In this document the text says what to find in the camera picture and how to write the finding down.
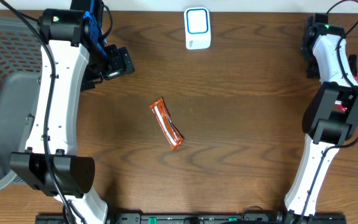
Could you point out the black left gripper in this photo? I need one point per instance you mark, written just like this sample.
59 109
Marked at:
120 62

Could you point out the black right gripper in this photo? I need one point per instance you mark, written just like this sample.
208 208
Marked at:
314 72

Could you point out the orange-red snack bar wrapper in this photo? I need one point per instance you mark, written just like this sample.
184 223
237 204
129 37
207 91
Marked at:
172 134

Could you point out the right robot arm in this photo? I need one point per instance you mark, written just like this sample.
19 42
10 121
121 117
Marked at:
332 116

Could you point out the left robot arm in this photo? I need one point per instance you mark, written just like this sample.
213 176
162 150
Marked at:
75 57

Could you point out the grey plastic mesh basket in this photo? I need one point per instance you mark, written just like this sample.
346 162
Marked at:
20 66

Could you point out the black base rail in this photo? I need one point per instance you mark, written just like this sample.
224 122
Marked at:
251 217

